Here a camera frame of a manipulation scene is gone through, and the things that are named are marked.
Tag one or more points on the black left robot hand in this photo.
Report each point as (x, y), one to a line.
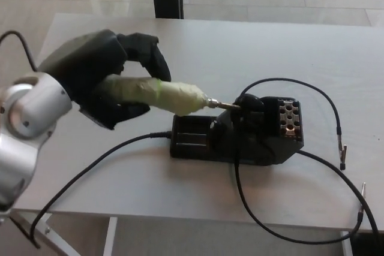
(87, 64)

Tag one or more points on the white slanted table brace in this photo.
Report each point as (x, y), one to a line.
(54, 238)

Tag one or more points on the tape-wrapped soldering iron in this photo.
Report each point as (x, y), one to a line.
(177, 97)

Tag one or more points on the white straight table leg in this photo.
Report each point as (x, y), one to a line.
(110, 238)
(347, 245)

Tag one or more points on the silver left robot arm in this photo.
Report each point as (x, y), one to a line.
(30, 109)

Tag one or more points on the black soldering station base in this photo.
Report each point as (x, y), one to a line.
(192, 145)

